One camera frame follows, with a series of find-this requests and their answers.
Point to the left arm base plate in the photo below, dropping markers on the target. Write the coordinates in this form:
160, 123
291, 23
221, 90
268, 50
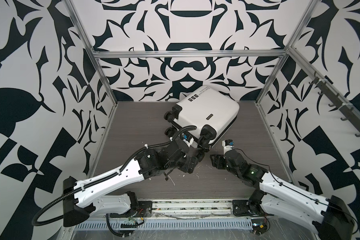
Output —
143, 209

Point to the aluminium cage frame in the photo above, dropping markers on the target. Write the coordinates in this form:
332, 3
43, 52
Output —
152, 54

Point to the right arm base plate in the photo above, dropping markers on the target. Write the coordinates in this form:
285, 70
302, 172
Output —
243, 208

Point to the white slotted cable duct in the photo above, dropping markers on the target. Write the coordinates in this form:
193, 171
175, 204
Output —
192, 224

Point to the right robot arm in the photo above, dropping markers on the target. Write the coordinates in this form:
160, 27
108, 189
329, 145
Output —
328, 218

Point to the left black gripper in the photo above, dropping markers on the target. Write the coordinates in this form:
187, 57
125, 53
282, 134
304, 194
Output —
189, 163

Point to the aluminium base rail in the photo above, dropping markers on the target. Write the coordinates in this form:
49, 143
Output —
192, 208

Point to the black suitcase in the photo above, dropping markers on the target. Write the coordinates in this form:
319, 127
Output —
210, 111

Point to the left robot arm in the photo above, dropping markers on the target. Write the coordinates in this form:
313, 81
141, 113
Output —
85, 198

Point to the wall hook rack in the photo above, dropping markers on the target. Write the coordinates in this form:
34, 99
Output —
338, 101

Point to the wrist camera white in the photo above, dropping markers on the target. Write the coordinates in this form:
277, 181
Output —
188, 139
228, 145

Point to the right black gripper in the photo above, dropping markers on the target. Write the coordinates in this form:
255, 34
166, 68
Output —
218, 159

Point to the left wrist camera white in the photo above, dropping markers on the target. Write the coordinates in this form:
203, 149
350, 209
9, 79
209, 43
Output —
188, 139

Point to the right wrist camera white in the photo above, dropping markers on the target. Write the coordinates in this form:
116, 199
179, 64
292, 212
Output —
228, 145

